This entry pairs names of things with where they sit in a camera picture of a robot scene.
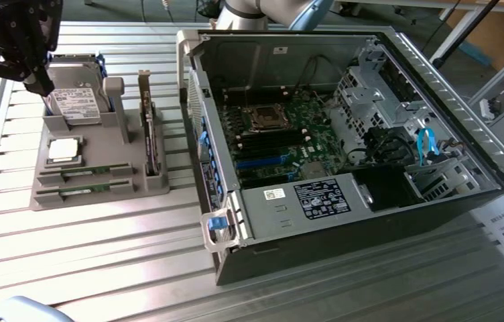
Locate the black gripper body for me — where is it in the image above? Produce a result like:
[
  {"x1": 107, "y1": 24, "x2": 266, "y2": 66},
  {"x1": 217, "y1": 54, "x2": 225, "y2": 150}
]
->
[{"x1": 0, "y1": 0, "x2": 63, "y2": 54}]

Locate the green RAM stick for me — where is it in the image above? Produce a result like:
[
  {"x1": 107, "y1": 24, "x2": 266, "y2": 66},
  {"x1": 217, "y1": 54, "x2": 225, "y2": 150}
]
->
[
  {"x1": 55, "y1": 184, "x2": 114, "y2": 197},
  {"x1": 55, "y1": 166, "x2": 117, "y2": 177}
]

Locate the silver hard disk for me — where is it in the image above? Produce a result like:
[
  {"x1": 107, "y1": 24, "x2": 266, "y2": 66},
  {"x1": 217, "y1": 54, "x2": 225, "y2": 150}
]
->
[{"x1": 41, "y1": 52, "x2": 113, "y2": 126}]

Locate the silver CPU chip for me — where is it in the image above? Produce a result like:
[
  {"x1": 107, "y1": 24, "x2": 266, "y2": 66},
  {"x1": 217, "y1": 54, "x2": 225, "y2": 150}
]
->
[{"x1": 47, "y1": 138, "x2": 85, "y2": 162}]

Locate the grey parts rack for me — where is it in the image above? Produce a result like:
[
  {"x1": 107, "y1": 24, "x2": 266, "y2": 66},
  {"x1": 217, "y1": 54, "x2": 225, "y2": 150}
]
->
[{"x1": 30, "y1": 76, "x2": 171, "y2": 211}]

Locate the graphics card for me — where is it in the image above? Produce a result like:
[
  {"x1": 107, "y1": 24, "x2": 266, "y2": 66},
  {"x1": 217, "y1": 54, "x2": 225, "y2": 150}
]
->
[{"x1": 137, "y1": 68, "x2": 163, "y2": 176}]

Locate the CPU socket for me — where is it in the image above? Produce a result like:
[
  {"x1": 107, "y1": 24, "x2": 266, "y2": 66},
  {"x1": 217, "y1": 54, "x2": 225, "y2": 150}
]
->
[{"x1": 241, "y1": 103, "x2": 291, "y2": 131}]

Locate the blue expansion slot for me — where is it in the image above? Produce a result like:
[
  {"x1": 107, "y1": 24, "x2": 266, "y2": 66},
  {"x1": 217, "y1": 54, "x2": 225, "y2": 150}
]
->
[{"x1": 234, "y1": 156, "x2": 279, "y2": 170}]

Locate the green motherboard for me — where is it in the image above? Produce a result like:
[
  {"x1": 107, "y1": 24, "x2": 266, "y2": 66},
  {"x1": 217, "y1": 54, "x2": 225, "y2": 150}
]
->
[{"x1": 218, "y1": 86, "x2": 351, "y2": 189}]

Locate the grey power supply unit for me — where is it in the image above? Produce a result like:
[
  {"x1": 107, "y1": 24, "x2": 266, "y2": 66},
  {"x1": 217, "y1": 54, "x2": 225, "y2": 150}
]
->
[{"x1": 237, "y1": 173, "x2": 369, "y2": 241}]

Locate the light blue rounded cap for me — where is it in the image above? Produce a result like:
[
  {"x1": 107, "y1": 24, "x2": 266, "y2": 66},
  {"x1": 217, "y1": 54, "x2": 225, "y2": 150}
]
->
[{"x1": 0, "y1": 295, "x2": 77, "y2": 322}]

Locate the metal disk bay cage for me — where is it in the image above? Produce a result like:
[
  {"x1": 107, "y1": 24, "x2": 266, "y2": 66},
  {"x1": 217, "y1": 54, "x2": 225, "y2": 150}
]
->
[{"x1": 329, "y1": 62, "x2": 437, "y2": 149}]

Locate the black open PC case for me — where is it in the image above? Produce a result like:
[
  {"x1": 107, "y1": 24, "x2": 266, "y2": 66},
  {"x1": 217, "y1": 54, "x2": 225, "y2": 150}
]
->
[{"x1": 174, "y1": 28, "x2": 504, "y2": 286}]

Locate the black stand pole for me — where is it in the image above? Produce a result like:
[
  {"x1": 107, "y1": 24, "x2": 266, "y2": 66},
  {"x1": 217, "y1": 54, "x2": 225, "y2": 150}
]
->
[{"x1": 429, "y1": 0, "x2": 501, "y2": 65}]

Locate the white power strip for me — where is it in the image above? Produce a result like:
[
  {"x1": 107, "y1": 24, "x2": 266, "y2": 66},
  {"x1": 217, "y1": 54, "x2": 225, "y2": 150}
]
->
[{"x1": 478, "y1": 97, "x2": 504, "y2": 119}]

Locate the wooden desk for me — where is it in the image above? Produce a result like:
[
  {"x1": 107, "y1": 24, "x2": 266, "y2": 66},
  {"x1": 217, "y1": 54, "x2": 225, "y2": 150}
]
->
[{"x1": 429, "y1": 0, "x2": 504, "y2": 89}]

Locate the black wire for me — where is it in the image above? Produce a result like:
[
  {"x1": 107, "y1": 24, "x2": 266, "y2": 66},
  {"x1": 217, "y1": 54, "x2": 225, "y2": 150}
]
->
[{"x1": 297, "y1": 54, "x2": 350, "y2": 94}]

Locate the blue wire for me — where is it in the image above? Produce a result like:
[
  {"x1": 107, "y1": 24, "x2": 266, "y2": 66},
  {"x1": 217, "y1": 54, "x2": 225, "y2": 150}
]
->
[{"x1": 416, "y1": 127, "x2": 441, "y2": 168}]

